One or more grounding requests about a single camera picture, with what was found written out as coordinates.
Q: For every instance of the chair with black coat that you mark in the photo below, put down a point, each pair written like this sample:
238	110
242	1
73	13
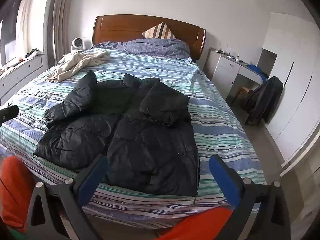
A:
265	100

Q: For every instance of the white desk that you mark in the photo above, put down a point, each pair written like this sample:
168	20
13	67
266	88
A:
225	67

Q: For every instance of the brown striped pillow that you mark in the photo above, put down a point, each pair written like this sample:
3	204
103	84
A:
160	31

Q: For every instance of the blue checked pillow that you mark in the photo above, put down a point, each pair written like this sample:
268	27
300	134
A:
150	46

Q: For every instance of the wooden headboard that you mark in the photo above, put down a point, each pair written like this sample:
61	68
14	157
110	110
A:
120	28

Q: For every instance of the beige curtain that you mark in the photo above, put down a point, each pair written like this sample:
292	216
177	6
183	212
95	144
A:
61	22

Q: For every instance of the sheer white curtain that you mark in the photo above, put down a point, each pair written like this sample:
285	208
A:
23	20

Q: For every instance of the wooden stool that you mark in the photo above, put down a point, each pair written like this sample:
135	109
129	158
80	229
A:
243	92

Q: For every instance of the person's orange pants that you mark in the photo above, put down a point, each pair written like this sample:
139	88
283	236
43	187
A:
15	192

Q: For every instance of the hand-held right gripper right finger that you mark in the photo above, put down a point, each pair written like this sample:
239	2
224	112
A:
222	177

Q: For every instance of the white round fan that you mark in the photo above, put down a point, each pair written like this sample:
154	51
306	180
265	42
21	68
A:
77	43

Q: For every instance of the white window drawer cabinet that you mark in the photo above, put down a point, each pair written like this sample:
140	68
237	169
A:
22	71

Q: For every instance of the cream fleece blanket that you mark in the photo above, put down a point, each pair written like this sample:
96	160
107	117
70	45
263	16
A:
75	63

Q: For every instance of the white wardrobe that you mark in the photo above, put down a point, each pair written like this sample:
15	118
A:
292	80

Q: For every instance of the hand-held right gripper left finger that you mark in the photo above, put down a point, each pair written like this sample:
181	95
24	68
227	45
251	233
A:
91	180

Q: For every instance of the striped duvet bed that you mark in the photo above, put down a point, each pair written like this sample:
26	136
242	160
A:
212	120

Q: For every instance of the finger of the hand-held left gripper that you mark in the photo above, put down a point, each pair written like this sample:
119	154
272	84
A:
8	113

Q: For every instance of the blue cloth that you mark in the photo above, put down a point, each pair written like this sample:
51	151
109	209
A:
257	70

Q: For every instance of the black puffer jacket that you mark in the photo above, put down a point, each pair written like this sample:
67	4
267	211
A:
140	130

